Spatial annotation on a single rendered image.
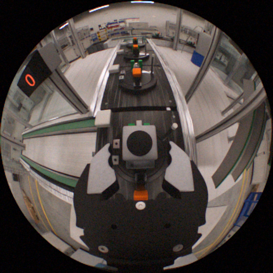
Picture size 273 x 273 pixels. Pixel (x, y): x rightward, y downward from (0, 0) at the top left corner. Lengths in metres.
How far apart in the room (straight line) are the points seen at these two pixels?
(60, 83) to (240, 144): 0.42
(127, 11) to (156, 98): 10.65
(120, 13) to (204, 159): 10.97
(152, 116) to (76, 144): 0.28
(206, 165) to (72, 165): 0.54
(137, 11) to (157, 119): 10.66
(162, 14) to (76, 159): 10.93
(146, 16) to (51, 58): 10.49
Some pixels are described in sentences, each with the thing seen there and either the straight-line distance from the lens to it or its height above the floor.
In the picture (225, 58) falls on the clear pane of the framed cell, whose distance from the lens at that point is 1.16.
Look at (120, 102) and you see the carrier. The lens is 0.29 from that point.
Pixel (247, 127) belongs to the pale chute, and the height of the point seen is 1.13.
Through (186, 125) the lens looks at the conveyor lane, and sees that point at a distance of 0.30.
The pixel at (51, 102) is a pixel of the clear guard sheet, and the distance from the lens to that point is 0.36.
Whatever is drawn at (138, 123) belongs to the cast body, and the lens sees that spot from 0.17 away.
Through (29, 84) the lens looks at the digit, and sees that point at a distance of 0.23.
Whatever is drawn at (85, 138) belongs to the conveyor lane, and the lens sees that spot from 0.35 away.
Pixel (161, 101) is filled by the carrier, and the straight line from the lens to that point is 0.30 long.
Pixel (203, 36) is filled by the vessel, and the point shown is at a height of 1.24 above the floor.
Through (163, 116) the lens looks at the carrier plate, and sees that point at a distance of 0.27.
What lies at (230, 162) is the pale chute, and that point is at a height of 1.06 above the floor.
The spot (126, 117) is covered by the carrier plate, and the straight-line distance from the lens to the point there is 0.26.
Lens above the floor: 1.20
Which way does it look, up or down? 75 degrees down
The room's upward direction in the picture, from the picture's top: 8 degrees counter-clockwise
